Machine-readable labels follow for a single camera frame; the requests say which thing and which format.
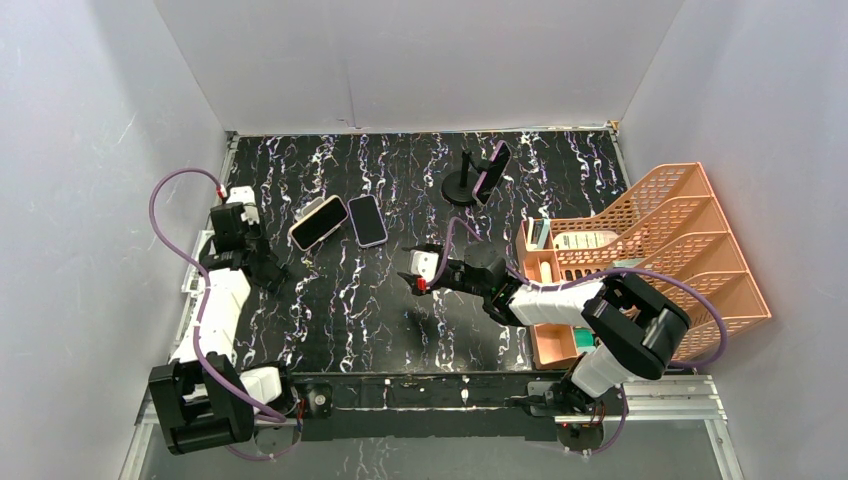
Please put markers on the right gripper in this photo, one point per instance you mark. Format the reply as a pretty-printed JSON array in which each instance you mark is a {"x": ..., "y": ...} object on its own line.
[{"x": 411, "y": 281}]

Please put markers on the black round phone stand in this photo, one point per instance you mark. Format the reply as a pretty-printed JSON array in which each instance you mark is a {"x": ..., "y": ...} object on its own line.
[{"x": 457, "y": 187}]

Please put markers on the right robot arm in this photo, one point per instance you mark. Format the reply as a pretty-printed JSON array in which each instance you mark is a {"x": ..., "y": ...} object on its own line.
[{"x": 639, "y": 328}]

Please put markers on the phone with pink case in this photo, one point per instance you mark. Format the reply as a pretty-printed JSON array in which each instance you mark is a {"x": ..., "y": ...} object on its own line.
[{"x": 320, "y": 225}]

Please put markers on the green eraser block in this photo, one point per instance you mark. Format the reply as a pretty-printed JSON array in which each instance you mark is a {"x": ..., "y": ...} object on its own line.
[{"x": 585, "y": 341}]

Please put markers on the phone with purple clear case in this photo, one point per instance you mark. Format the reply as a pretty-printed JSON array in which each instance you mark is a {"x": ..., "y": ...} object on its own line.
[{"x": 491, "y": 176}]

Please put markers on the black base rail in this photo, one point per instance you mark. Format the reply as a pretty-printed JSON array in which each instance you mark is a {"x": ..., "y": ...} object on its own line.
[{"x": 531, "y": 406}]

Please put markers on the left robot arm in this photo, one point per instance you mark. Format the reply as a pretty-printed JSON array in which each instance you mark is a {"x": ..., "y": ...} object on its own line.
[{"x": 201, "y": 399}]

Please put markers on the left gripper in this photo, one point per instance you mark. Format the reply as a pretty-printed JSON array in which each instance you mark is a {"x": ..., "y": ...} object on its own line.
[{"x": 263, "y": 251}]

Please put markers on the orange mesh file rack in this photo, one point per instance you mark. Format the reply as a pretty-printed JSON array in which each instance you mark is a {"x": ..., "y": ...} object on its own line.
[{"x": 671, "y": 223}]

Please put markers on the phone with lilac case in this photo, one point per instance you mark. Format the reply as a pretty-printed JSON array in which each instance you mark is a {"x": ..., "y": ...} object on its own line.
[{"x": 367, "y": 221}]

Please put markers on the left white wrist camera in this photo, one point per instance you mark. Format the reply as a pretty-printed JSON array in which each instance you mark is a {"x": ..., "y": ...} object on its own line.
[{"x": 245, "y": 196}]

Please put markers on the orange desk organizer tray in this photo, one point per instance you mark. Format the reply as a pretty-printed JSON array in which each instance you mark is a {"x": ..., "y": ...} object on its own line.
[{"x": 553, "y": 308}]

